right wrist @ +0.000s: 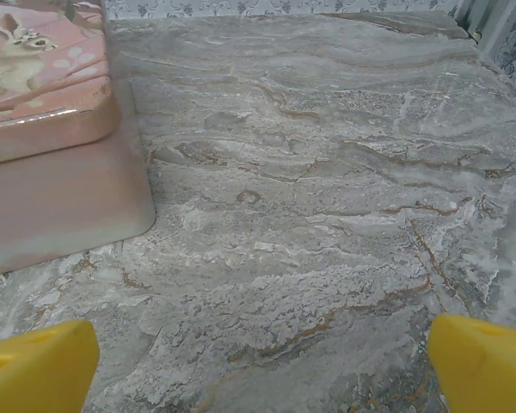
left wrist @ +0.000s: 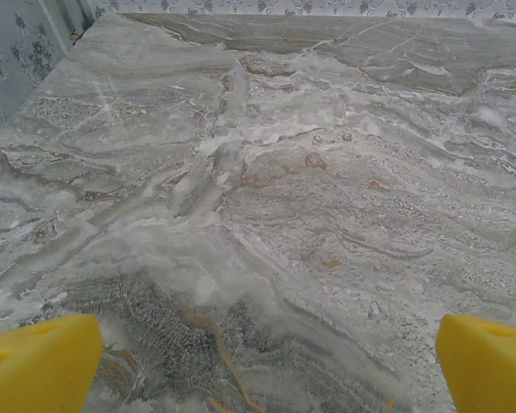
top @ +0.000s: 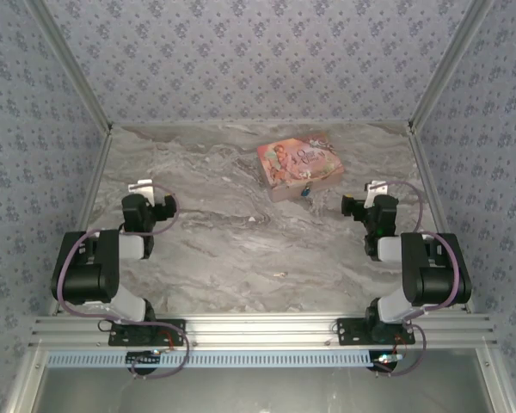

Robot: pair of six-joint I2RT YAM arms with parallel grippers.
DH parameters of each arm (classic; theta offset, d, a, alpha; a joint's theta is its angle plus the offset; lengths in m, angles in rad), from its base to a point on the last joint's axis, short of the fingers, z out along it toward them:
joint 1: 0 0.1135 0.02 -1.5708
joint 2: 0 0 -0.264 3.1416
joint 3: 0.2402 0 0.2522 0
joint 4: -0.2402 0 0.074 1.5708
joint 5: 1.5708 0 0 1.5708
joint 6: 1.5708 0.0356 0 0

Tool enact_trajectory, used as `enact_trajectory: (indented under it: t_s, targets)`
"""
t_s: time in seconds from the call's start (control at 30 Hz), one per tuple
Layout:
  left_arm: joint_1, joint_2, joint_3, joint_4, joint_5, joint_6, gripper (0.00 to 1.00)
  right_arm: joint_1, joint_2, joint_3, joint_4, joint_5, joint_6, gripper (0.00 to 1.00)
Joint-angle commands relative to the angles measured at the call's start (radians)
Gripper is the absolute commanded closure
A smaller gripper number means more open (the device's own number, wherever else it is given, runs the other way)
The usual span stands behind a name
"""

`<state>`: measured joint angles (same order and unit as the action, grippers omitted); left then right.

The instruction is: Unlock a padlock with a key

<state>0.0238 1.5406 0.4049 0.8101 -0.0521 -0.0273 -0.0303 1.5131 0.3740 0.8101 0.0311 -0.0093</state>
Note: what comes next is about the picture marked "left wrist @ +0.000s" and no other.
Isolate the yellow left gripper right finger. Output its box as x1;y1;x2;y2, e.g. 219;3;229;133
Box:
437;312;516;413

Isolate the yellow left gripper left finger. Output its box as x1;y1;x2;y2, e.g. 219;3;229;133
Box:
0;312;104;413

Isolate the aluminium frame post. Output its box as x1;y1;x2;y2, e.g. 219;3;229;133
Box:
38;0;98;48

